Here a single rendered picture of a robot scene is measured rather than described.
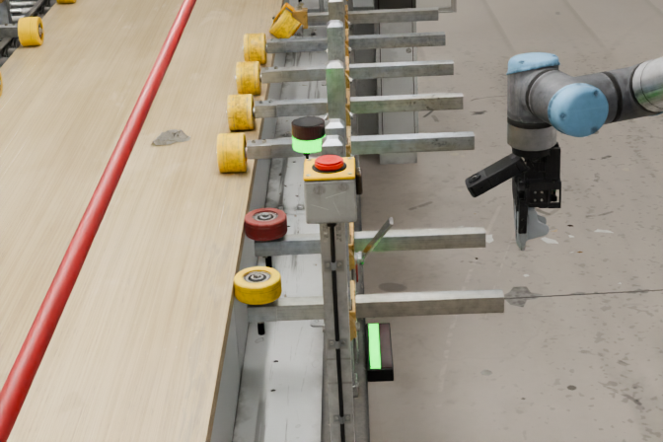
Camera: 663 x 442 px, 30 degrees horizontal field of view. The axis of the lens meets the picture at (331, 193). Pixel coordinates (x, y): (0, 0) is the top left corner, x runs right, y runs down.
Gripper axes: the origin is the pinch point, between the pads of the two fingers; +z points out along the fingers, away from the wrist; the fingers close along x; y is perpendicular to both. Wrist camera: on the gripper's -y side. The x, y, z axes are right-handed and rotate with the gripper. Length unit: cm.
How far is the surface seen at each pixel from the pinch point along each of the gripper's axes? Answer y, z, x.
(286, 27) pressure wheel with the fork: -48, -11, 121
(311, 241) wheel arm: -39.1, -3.0, -1.6
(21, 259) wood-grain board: -90, -7, -14
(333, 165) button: -33, -40, -57
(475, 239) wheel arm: -8.4, -2.1, -1.6
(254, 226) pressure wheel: -49, -7, -4
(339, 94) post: -32.8, -24.8, 19.2
